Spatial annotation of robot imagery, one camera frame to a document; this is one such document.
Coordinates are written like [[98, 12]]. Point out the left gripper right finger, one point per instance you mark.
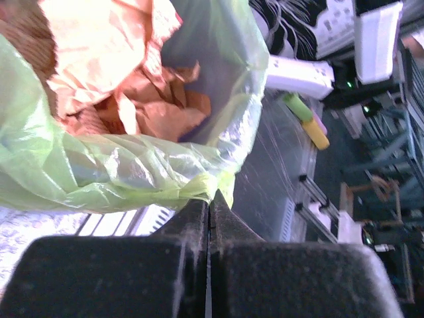
[[251, 277]]

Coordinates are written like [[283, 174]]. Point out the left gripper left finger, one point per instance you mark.
[[161, 275]]

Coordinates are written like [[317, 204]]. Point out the green plastic trash bag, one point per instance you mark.
[[44, 167]]

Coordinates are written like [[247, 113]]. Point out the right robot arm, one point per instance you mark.
[[313, 79]]

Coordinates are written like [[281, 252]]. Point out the crumpled brown paper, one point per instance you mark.
[[101, 68]]

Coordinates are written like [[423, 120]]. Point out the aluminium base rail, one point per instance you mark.
[[309, 207]]

